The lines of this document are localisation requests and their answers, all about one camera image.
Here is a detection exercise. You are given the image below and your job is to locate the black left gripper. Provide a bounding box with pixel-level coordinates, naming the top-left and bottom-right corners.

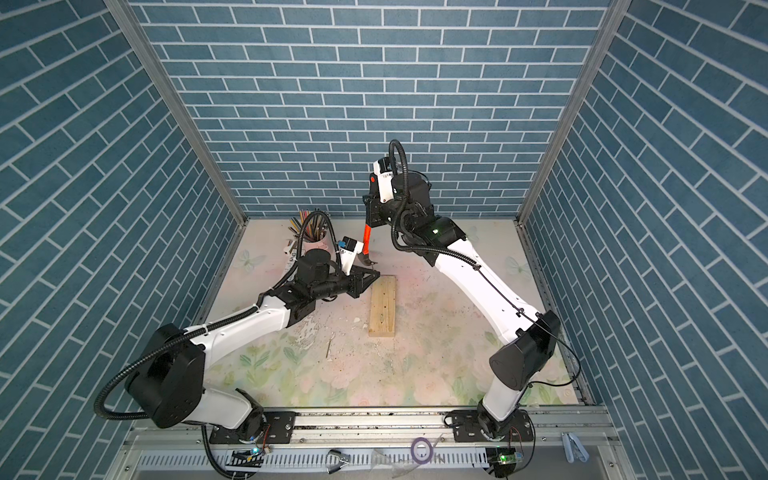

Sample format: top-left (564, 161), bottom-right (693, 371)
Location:
top-left (310, 264), bottom-right (380, 302)

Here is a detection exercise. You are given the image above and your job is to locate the red black claw hammer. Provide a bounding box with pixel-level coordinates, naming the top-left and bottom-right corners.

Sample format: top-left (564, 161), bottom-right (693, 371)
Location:
top-left (359, 173), bottom-right (382, 266)

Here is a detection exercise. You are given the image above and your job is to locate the light wooden nail block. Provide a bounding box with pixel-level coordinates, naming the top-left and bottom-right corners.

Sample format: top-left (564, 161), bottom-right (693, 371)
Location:
top-left (368, 275), bottom-right (397, 338)

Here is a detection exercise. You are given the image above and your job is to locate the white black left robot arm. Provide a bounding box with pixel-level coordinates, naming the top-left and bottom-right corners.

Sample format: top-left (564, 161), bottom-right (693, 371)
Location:
top-left (125, 249), bottom-right (380, 442)

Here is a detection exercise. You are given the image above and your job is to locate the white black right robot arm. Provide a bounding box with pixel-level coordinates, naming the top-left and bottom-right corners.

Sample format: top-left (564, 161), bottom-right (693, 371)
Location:
top-left (363, 172), bottom-right (562, 439)

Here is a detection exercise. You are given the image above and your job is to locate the pink metal pencil bucket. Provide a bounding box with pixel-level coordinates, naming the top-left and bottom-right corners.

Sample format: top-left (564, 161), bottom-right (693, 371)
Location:
top-left (302, 236), bottom-right (333, 254)

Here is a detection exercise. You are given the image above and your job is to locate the bundle of coloured pencils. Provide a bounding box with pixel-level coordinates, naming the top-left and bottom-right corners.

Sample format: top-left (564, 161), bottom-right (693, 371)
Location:
top-left (289, 210), bottom-right (330, 243)

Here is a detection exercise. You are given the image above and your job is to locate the grey blue clamp tool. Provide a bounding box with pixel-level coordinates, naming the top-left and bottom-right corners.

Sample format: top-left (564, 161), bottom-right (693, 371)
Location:
top-left (561, 432), bottom-right (590, 464)

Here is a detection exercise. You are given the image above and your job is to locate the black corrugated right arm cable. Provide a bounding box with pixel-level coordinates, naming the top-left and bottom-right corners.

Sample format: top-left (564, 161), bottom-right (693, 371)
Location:
top-left (386, 139), bottom-right (583, 388)

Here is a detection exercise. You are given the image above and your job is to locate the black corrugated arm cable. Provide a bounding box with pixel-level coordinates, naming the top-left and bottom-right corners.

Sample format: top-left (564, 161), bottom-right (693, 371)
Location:
top-left (386, 139), bottom-right (583, 388)
top-left (92, 209), bottom-right (343, 421)

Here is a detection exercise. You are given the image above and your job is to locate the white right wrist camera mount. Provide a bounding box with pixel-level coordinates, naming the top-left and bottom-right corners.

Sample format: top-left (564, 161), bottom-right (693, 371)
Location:
top-left (371, 157), bottom-right (396, 203)

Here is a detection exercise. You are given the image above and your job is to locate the aluminium corner post left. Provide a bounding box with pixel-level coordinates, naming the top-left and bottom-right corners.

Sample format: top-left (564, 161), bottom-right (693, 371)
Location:
top-left (103, 0), bottom-right (248, 226)

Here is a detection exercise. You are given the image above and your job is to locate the aluminium corner post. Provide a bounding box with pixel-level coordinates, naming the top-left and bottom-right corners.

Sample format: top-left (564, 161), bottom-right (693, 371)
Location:
top-left (517, 0), bottom-right (631, 224)
top-left (103, 0), bottom-right (248, 226)

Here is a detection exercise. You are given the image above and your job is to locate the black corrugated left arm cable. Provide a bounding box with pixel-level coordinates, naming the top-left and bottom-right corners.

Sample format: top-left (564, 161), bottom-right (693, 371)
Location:
top-left (92, 209), bottom-right (343, 421)

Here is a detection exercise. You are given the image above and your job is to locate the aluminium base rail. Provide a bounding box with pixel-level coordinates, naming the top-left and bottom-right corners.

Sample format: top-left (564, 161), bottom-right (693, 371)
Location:
top-left (121, 405), bottom-right (620, 473)

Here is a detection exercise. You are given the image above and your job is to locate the aluminium corner post right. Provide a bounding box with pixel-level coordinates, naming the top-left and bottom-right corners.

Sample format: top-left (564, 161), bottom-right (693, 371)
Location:
top-left (517, 0), bottom-right (631, 224)

